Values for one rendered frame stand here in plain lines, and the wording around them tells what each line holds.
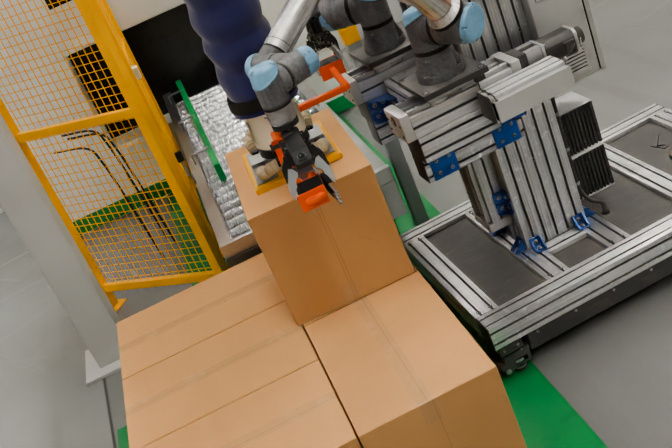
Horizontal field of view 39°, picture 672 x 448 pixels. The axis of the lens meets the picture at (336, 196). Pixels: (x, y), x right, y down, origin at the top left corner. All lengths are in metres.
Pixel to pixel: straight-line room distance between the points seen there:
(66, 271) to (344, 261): 1.68
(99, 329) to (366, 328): 1.82
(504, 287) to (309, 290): 0.78
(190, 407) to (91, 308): 1.53
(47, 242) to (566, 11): 2.31
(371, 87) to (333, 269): 0.79
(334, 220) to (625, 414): 1.06
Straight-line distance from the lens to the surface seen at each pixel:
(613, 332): 3.37
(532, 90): 2.91
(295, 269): 2.85
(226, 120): 4.98
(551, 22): 3.20
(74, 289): 4.26
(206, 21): 2.81
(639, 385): 3.14
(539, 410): 3.15
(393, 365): 2.62
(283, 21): 2.52
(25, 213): 4.12
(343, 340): 2.80
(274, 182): 2.88
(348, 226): 2.83
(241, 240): 3.49
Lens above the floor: 2.06
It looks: 25 degrees down
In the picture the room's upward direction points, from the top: 23 degrees counter-clockwise
